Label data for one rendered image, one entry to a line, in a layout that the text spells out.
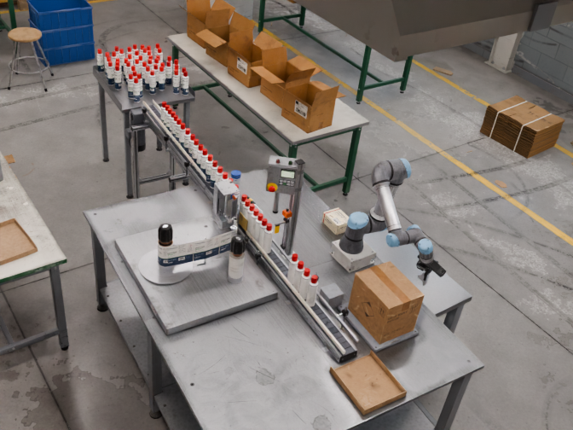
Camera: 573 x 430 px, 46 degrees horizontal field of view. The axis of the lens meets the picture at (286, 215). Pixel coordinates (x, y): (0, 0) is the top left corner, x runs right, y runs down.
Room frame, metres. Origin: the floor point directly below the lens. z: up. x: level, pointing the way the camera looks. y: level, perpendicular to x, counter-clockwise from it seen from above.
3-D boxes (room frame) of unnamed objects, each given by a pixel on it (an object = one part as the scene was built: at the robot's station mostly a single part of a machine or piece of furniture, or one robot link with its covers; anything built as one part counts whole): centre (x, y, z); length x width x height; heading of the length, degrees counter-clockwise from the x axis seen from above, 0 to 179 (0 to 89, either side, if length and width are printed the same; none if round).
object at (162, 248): (2.89, 0.65, 1.04); 0.09 x 0.09 x 0.29
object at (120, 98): (5.09, 1.32, 0.46); 0.73 x 0.62 x 0.93; 35
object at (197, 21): (6.36, 1.02, 0.97); 0.45 x 0.40 x 0.37; 131
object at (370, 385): (2.28, -0.51, 0.85); 0.30 x 0.26 x 0.04; 35
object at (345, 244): (3.25, -0.42, 0.97); 0.15 x 0.15 x 0.10
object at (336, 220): (3.56, -0.33, 0.87); 0.16 x 0.12 x 0.07; 37
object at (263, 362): (2.93, 0.07, 0.82); 2.10 x 1.50 x 0.02; 35
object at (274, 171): (3.23, 0.05, 1.38); 0.17 x 0.10 x 0.19; 90
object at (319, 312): (3.09, 0.06, 0.86); 1.65 x 0.08 x 0.04; 35
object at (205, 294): (2.94, 0.49, 0.86); 0.80 x 0.67 x 0.05; 35
